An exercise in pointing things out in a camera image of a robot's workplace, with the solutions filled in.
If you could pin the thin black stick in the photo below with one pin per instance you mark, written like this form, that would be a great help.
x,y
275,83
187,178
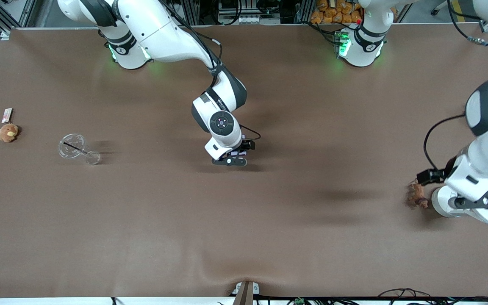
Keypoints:
x,y
74,147

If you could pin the small printed card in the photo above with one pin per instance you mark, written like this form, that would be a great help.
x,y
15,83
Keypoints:
x,y
6,115

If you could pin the lilac phone with black lenses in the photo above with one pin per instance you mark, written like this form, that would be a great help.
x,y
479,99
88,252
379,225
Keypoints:
x,y
240,152

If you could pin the green terminal connector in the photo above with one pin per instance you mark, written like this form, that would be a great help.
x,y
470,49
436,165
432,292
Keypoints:
x,y
299,301

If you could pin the brown plush toy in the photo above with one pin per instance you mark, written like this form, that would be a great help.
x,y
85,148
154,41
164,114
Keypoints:
x,y
8,132

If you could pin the orange snack bag pile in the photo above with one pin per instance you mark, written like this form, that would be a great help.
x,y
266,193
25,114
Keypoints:
x,y
333,15

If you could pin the white power strip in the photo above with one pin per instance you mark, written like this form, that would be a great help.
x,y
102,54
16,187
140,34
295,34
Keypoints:
x,y
248,19

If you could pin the grey table clamp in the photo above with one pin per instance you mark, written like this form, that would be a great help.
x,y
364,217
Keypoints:
x,y
246,294

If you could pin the brown lion statue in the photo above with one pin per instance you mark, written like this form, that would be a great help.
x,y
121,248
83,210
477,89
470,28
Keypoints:
x,y
417,195

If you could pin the aluminium frame post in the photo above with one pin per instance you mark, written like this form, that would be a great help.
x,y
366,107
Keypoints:
x,y
305,12
191,12

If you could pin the clear glass measuring cup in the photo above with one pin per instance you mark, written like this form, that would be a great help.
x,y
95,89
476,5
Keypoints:
x,y
74,139

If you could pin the small clear glass cup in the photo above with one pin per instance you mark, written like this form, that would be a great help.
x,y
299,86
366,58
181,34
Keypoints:
x,y
92,158

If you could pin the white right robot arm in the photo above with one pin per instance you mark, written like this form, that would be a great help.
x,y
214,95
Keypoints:
x,y
163,29

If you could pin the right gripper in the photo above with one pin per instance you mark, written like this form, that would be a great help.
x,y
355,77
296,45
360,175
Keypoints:
x,y
246,145

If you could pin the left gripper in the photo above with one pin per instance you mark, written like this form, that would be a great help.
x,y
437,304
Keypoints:
x,y
431,175

